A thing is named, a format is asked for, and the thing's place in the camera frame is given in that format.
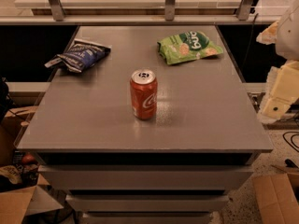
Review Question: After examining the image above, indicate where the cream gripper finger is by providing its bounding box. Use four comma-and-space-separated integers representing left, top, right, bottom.
259, 60, 299, 120

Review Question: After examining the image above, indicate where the red coke can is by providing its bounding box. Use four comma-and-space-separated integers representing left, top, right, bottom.
130, 69, 158, 120

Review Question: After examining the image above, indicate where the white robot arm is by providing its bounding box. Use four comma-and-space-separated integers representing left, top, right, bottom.
256, 0, 299, 124

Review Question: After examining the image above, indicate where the green snack bag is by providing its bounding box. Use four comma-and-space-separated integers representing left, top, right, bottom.
158, 31, 223, 65

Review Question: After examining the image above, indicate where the cardboard box right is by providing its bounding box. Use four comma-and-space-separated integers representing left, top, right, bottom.
252, 166, 299, 224

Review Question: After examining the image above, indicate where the cardboard box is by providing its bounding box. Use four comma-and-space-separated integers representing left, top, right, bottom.
0, 105, 65, 224
252, 166, 299, 224

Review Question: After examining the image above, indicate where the grey drawer cabinet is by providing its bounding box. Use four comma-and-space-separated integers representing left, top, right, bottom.
19, 26, 273, 224

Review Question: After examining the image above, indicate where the blue chip bag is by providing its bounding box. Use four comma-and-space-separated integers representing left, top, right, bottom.
45, 39, 111, 73

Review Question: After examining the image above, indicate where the cardboard box left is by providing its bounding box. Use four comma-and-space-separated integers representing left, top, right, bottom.
0, 105, 65, 224

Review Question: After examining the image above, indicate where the black cable on floor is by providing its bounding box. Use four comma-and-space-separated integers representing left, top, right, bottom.
282, 130, 299, 153

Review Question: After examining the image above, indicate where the metal railing frame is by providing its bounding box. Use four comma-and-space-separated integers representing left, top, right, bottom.
0, 0, 294, 25

